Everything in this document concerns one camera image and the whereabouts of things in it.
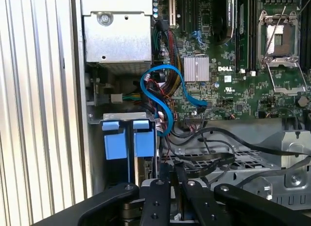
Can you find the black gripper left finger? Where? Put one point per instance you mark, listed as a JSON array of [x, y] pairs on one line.
[[156, 204]]

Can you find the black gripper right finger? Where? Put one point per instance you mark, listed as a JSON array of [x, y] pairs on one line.
[[243, 204]]

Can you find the hard disk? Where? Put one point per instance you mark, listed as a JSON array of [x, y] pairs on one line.
[[143, 143]]

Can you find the black RAM slot bank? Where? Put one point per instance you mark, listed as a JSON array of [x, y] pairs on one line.
[[250, 36], [306, 41]]

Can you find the white expansion slot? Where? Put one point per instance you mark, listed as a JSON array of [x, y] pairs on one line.
[[172, 7]]

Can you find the grey metal drive cage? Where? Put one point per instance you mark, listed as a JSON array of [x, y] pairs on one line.
[[291, 143]]

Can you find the green motherboard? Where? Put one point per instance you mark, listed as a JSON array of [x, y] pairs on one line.
[[218, 97]]

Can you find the dark grey PC case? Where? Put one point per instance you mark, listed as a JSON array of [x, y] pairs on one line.
[[79, 114]]

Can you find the round coin battery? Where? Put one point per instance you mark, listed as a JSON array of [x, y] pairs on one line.
[[303, 102]]

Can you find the silver chipset heatsink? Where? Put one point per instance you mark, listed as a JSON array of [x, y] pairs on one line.
[[196, 69]]

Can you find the metal socket cover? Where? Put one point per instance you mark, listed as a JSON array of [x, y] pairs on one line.
[[284, 61]]

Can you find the CPU socket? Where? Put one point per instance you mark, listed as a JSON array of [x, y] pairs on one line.
[[289, 39]]

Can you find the silver power supply unit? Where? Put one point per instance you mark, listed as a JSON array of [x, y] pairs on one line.
[[116, 36]]

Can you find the black graphics card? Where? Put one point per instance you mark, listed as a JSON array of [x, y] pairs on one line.
[[224, 17]]

